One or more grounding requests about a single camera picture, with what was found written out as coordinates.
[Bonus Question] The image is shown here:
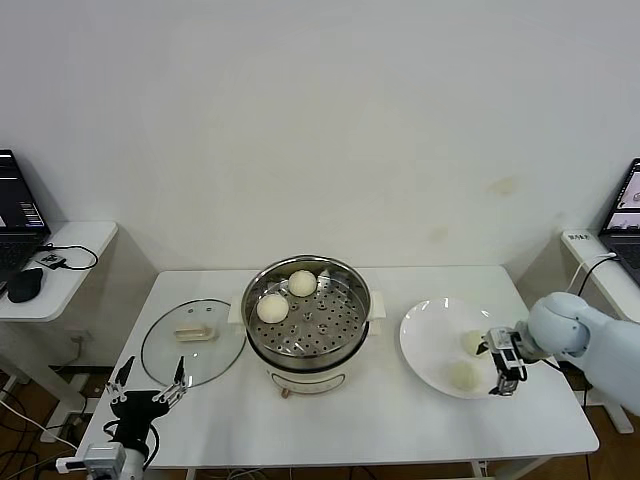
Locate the perforated steel steamer basket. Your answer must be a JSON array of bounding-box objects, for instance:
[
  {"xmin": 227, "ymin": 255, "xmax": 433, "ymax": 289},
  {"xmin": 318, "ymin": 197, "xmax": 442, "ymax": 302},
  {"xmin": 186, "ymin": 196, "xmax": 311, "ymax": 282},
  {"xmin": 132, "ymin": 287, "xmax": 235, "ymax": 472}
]
[{"xmin": 227, "ymin": 255, "xmax": 388, "ymax": 369}]

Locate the round white plate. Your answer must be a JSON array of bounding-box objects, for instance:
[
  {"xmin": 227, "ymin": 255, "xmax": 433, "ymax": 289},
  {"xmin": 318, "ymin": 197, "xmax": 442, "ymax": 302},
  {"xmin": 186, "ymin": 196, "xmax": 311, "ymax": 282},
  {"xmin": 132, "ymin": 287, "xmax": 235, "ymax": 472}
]
[{"xmin": 399, "ymin": 297, "xmax": 520, "ymax": 400}]

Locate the black computer mouse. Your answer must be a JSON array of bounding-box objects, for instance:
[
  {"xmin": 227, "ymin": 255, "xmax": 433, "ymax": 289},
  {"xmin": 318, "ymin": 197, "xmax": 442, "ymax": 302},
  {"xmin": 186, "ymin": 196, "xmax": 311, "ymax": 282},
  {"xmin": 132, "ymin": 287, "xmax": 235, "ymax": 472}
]
[{"xmin": 7, "ymin": 267, "xmax": 45, "ymax": 304}]

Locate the black floor cable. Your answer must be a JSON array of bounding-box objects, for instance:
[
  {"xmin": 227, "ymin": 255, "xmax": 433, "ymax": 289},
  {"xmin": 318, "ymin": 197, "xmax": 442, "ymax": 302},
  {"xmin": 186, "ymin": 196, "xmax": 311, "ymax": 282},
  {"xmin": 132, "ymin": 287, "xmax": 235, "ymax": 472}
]
[{"xmin": 0, "ymin": 422, "xmax": 76, "ymax": 469}]

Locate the thin black hub cable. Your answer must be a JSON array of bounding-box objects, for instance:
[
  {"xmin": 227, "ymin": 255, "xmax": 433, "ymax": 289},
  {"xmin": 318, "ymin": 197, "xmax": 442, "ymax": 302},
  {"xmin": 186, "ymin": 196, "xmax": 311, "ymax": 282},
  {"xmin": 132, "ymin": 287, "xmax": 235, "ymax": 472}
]
[{"xmin": 42, "ymin": 243, "xmax": 99, "ymax": 272}]

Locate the white laptop cable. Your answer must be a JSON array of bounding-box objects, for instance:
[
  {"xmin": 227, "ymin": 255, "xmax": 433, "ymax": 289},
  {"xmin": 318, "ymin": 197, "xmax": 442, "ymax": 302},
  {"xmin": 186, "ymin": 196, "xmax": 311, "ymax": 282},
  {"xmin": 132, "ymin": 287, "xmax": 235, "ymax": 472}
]
[{"xmin": 569, "ymin": 253, "xmax": 617, "ymax": 299}]

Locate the white electric cooking pot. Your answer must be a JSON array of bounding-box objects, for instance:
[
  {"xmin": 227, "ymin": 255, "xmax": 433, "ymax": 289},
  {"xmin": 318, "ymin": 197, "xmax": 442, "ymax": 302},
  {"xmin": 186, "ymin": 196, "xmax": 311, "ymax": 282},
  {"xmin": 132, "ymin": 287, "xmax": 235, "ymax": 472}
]
[{"xmin": 234, "ymin": 319, "xmax": 384, "ymax": 401}]

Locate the black laptop with dark screen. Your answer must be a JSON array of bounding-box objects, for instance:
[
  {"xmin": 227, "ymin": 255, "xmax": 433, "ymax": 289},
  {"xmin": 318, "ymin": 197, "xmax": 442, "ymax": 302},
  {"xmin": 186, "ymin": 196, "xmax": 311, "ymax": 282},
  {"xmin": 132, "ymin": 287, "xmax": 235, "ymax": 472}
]
[{"xmin": 0, "ymin": 149, "xmax": 52, "ymax": 286}]

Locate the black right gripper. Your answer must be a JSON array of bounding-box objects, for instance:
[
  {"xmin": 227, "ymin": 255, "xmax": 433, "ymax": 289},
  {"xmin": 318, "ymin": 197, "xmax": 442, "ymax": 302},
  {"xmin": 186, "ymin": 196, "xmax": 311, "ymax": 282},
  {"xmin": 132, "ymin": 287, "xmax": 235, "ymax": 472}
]
[{"xmin": 474, "ymin": 325, "xmax": 529, "ymax": 398}]

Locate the grey laptop with pale screen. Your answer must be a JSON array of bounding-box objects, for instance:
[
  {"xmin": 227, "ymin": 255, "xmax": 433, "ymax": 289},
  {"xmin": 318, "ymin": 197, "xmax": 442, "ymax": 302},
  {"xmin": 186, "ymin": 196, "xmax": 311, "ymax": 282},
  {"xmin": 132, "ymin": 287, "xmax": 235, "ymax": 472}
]
[{"xmin": 598, "ymin": 158, "xmax": 640, "ymax": 286}]

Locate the round glass pot lid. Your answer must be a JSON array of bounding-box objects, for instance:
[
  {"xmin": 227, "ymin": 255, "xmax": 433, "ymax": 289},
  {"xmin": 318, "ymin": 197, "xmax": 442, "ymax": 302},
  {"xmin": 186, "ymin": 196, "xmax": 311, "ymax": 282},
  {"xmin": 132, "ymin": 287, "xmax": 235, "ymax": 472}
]
[{"xmin": 141, "ymin": 298, "xmax": 247, "ymax": 390}]

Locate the white floor cable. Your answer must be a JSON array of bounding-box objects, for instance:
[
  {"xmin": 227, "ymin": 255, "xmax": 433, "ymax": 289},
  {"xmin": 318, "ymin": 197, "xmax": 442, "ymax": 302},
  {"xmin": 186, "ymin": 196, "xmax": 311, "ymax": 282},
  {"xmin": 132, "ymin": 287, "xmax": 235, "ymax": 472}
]
[{"xmin": 0, "ymin": 389, "xmax": 81, "ymax": 451}]

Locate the white side desk with label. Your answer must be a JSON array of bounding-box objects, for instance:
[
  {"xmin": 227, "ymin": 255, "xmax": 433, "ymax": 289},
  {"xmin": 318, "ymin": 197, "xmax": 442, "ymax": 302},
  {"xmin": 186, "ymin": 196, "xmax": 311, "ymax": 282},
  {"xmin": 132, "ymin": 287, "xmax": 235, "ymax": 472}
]
[{"xmin": 559, "ymin": 230, "xmax": 640, "ymax": 435}]

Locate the white steamed baozi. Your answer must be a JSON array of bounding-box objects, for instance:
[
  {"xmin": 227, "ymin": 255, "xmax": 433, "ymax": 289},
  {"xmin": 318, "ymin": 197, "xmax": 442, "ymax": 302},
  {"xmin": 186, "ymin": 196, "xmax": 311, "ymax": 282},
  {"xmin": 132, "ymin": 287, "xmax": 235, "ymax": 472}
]
[
  {"xmin": 288, "ymin": 269, "xmax": 318, "ymax": 297},
  {"xmin": 460, "ymin": 329, "xmax": 489, "ymax": 357},
  {"xmin": 256, "ymin": 293, "xmax": 290, "ymax": 324},
  {"xmin": 446, "ymin": 360, "xmax": 484, "ymax": 392}
]

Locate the black laptop power cable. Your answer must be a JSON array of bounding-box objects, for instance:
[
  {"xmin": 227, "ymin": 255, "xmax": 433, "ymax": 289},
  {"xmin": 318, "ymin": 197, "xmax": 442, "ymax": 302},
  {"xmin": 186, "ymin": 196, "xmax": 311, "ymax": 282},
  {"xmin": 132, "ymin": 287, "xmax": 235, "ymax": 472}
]
[{"xmin": 572, "ymin": 256, "xmax": 620, "ymax": 301}]

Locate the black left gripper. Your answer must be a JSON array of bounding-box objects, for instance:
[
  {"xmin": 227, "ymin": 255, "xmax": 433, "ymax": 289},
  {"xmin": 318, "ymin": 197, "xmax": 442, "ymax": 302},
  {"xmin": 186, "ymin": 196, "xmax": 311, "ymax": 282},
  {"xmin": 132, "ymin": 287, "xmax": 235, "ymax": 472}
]
[{"xmin": 105, "ymin": 354, "xmax": 190, "ymax": 446}]

